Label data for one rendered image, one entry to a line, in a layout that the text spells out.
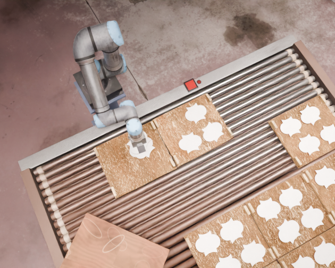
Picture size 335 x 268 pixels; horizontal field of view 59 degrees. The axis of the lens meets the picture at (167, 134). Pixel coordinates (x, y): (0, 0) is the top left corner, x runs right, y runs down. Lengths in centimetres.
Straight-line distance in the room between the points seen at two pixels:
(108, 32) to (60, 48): 204
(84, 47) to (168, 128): 77
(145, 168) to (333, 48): 262
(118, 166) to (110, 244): 46
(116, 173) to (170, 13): 219
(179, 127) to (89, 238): 85
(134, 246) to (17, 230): 153
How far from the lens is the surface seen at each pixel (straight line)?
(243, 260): 187
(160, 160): 185
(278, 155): 201
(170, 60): 321
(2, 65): 358
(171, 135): 189
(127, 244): 172
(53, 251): 190
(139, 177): 184
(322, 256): 202
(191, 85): 204
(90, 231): 175
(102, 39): 145
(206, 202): 185
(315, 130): 214
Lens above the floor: 274
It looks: 73 degrees down
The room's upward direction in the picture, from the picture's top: 3 degrees clockwise
